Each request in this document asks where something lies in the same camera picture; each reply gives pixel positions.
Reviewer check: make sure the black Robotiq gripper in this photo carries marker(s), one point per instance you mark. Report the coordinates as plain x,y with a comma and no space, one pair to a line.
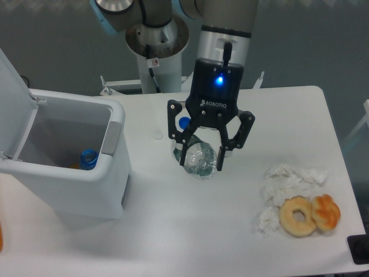
214,92

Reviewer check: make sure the clear crushed plastic bottle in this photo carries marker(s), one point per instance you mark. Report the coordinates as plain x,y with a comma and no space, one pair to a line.
200,160

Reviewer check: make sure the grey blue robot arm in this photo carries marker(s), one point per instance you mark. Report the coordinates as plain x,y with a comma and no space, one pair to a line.
118,16

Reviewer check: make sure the blue bottle cap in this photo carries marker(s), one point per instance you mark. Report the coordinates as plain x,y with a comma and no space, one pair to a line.
183,122

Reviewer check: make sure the white bottle cap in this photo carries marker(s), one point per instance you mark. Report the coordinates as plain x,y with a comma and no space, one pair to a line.
157,135

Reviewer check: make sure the blue bottle in bin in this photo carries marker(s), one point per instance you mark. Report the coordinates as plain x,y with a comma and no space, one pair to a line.
88,159

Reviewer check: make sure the white trash can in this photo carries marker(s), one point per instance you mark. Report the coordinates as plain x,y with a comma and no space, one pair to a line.
49,163

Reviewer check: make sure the white trash can lid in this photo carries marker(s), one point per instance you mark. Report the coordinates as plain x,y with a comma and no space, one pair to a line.
19,107

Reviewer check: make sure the crumpled white tissue upper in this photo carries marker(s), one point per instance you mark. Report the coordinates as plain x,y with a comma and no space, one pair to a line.
284,182

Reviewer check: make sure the crumpled white tissue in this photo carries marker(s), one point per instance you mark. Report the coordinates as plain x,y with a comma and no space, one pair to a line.
314,176
284,182
268,221

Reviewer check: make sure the crumpled white tissue lower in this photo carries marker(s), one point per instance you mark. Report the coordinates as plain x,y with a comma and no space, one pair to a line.
268,221

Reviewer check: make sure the crumpled white tissue right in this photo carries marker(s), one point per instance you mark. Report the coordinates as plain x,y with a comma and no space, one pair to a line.
314,176

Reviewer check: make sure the orange glazed bun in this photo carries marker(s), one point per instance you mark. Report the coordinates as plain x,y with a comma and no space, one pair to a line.
325,212

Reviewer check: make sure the black device at edge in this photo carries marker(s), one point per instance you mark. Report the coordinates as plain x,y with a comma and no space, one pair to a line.
358,246

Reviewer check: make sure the orange object at left edge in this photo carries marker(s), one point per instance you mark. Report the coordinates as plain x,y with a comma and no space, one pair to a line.
1,238

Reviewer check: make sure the plain ring donut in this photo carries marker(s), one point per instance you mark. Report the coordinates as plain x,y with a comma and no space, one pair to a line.
295,217

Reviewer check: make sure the white frame at right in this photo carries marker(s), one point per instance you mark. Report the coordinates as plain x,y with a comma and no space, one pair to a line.
357,133

